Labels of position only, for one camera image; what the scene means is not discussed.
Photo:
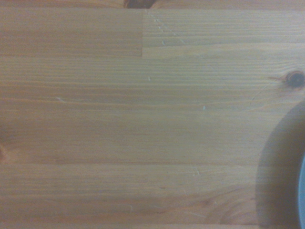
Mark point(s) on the round dark green plate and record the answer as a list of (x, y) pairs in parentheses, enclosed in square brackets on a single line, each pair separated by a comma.
[(302, 195)]

